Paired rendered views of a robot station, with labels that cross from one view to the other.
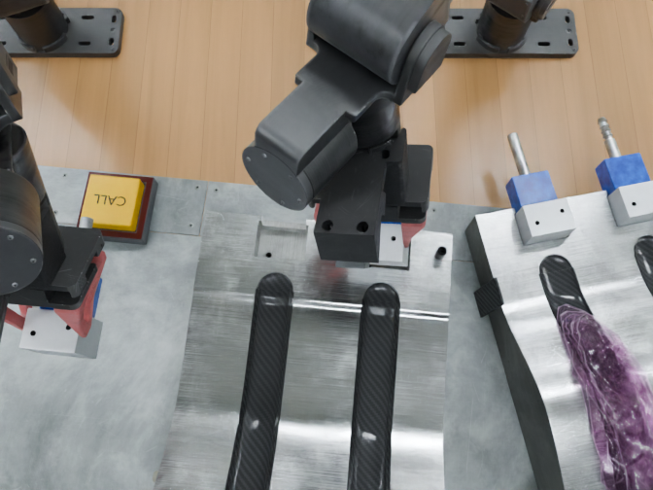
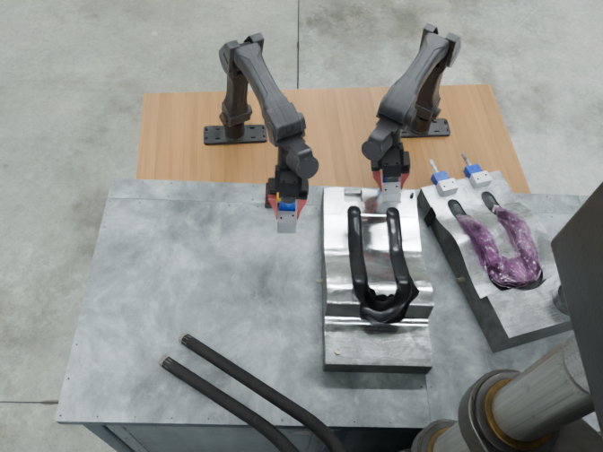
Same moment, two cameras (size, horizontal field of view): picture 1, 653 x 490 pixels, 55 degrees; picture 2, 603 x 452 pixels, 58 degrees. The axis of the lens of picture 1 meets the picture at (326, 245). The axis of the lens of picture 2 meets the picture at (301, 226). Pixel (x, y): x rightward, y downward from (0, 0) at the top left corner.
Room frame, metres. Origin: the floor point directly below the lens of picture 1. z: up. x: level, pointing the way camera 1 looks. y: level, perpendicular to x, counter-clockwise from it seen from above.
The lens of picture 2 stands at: (-0.67, 0.34, 2.14)
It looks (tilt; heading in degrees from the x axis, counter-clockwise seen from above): 58 degrees down; 350
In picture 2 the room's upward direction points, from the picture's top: 6 degrees clockwise
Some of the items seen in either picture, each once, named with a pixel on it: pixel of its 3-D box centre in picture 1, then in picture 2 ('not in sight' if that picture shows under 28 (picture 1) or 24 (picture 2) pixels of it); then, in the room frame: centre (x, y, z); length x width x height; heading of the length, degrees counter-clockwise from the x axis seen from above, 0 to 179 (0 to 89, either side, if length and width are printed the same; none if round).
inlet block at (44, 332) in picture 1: (73, 284); (286, 206); (0.14, 0.24, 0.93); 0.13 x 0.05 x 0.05; 175
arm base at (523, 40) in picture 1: (506, 16); (421, 120); (0.51, -0.23, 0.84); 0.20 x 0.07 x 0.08; 90
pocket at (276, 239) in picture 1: (283, 242); (352, 198); (0.20, 0.05, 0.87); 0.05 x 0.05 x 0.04; 84
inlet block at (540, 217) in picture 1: (529, 186); (439, 177); (0.27, -0.23, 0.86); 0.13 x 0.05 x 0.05; 12
